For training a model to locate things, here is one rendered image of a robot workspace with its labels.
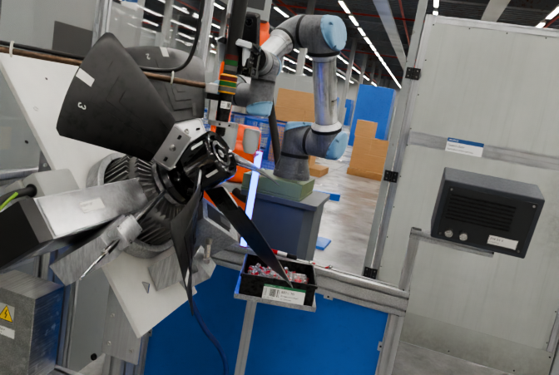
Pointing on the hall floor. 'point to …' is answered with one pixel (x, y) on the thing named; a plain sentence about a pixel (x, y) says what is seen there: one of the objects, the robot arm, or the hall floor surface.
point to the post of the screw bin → (245, 337)
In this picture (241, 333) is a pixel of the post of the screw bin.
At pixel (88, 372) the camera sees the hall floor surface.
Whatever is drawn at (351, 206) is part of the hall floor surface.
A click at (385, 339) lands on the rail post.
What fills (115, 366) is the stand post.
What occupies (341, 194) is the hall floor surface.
